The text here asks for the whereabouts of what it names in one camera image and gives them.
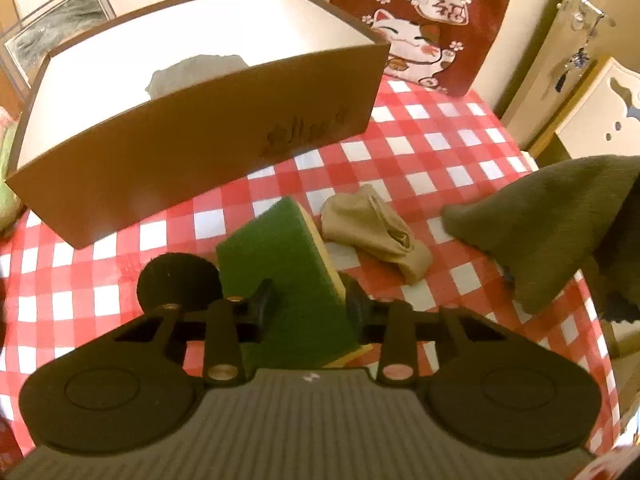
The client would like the grey towel cloth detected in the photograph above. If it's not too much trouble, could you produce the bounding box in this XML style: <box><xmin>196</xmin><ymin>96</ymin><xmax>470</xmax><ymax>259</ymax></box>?
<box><xmin>442</xmin><ymin>155</ymin><xmax>640</xmax><ymax>316</ymax></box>
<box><xmin>145</xmin><ymin>52</ymin><xmax>250</xmax><ymax>99</ymax></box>

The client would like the pink star plush toy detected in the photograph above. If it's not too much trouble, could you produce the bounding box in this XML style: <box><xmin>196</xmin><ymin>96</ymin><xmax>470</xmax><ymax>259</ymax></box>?
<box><xmin>0</xmin><ymin>105</ymin><xmax>24</xmax><ymax>237</ymax></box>

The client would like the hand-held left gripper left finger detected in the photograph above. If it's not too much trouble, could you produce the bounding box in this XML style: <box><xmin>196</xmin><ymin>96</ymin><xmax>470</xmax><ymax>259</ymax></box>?
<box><xmin>115</xmin><ymin>279</ymin><xmax>279</xmax><ymax>389</ymax></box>

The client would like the red white checked tablecloth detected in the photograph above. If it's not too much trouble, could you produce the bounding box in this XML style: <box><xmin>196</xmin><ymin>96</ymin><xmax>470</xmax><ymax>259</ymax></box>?
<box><xmin>0</xmin><ymin>77</ymin><xmax>624</xmax><ymax>461</ymax></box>

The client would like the beige stocking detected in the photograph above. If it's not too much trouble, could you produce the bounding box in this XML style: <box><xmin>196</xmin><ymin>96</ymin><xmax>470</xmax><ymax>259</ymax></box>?
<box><xmin>320</xmin><ymin>184</ymin><xmax>434</xmax><ymax>285</ymax></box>

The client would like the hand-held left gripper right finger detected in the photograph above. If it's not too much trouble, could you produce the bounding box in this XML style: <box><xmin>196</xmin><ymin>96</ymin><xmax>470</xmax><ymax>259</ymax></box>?
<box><xmin>344</xmin><ymin>276</ymin><xmax>507</xmax><ymax>387</ymax></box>

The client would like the hanging key charm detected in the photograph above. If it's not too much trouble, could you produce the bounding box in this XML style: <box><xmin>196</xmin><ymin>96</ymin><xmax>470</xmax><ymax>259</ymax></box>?
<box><xmin>552</xmin><ymin>12</ymin><xmax>604</xmax><ymax>94</ymax></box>

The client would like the black round puff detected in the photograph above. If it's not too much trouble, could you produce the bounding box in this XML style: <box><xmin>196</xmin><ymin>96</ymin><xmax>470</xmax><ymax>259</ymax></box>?
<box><xmin>136</xmin><ymin>254</ymin><xmax>224</xmax><ymax>322</ymax></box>

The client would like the brown cardboard box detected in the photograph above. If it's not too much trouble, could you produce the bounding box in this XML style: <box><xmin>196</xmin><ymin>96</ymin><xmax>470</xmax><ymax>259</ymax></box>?
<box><xmin>5</xmin><ymin>0</ymin><xmax>392</xmax><ymax>251</ymax></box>

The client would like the green yellow sponge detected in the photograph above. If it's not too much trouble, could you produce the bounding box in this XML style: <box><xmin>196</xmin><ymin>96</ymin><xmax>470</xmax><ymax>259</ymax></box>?
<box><xmin>215</xmin><ymin>196</ymin><xmax>374</xmax><ymax>369</ymax></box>

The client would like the white wooden chair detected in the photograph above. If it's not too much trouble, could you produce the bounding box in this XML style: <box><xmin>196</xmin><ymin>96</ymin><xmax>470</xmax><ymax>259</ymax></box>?
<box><xmin>527</xmin><ymin>55</ymin><xmax>640</xmax><ymax>162</ymax></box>

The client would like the framed grey picture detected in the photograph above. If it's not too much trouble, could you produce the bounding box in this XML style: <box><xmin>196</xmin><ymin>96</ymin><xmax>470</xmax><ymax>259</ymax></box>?
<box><xmin>0</xmin><ymin>0</ymin><xmax>117</xmax><ymax>97</ymax></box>

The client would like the silver door handle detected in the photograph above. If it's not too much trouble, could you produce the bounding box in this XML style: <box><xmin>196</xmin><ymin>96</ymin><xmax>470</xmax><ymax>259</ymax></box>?
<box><xmin>562</xmin><ymin>0</ymin><xmax>619</xmax><ymax>31</ymax></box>

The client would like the wooden door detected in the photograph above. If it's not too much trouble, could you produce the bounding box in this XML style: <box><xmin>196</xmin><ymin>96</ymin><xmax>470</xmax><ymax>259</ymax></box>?
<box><xmin>500</xmin><ymin>0</ymin><xmax>640</xmax><ymax>137</ymax></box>

